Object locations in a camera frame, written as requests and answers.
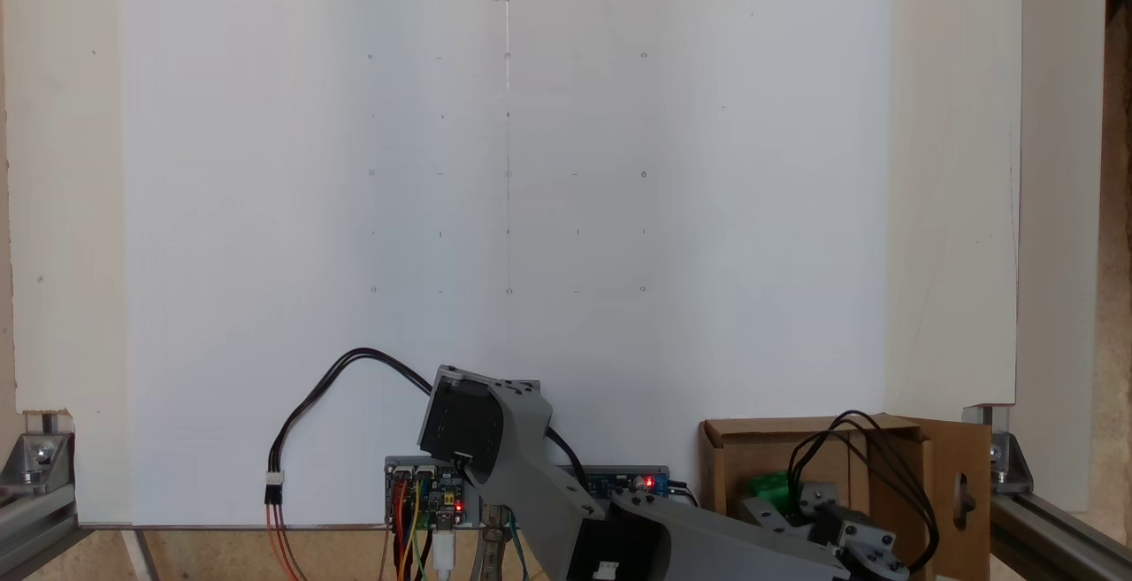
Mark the motor driver circuit board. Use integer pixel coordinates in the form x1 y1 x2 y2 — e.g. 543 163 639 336
385 455 483 531

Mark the black arm motor cable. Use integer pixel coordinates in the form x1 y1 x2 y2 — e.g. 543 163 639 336
541 426 592 486

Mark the aluminium frame post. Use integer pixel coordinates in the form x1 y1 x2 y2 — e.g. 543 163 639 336
0 475 82 581
990 485 1132 581

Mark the long black cable white plug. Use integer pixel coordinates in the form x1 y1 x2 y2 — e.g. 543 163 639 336
264 347 436 507

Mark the white USB cable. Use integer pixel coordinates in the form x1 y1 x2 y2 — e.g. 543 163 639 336
432 517 457 581

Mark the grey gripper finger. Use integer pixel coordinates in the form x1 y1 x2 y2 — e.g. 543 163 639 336
741 497 801 531
790 480 841 520

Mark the orange and red wire pair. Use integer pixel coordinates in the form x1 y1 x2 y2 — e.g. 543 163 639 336
265 500 307 581

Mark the green die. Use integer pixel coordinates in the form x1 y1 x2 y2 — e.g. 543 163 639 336
749 471 792 513

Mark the grey table clamp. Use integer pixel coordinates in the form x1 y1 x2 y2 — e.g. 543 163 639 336
476 503 523 581

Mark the black gripper motor cable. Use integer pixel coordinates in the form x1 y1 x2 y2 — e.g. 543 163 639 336
785 410 940 569

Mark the yellow jumper wire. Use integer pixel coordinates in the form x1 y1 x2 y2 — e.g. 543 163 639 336
405 478 424 581

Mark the metal corner bracket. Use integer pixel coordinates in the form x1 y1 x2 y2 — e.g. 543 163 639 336
989 426 1036 495
0 429 76 486

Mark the brown cardboard box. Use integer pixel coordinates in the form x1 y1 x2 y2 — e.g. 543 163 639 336
699 413 993 581

